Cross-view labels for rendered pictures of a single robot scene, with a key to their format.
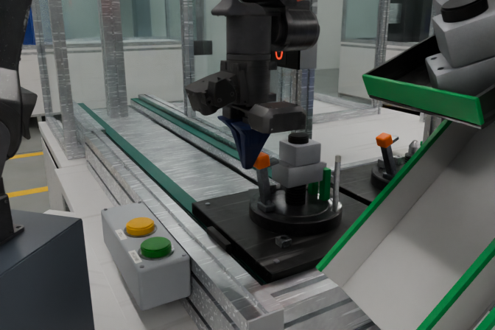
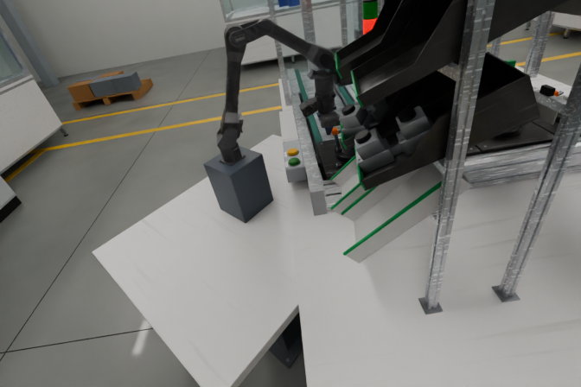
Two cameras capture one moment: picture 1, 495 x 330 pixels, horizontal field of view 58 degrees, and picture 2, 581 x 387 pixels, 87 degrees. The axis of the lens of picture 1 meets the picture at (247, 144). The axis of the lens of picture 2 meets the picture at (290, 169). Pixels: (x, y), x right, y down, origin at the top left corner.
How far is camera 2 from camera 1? 0.53 m
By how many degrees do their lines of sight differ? 33
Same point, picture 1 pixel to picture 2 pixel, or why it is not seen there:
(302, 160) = not seen: hidden behind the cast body
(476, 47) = (348, 124)
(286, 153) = not seen: hidden behind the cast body
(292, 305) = (328, 189)
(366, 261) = (349, 179)
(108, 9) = (306, 18)
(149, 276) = (290, 172)
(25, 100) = (239, 122)
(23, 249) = (244, 163)
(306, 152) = not seen: hidden behind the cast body
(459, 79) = (347, 131)
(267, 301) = (320, 187)
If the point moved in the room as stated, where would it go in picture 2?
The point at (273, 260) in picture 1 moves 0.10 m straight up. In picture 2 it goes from (330, 172) to (328, 146)
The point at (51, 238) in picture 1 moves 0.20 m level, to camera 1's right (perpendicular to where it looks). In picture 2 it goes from (252, 160) to (309, 168)
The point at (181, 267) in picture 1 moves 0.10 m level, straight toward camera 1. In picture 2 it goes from (301, 169) to (294, 187)
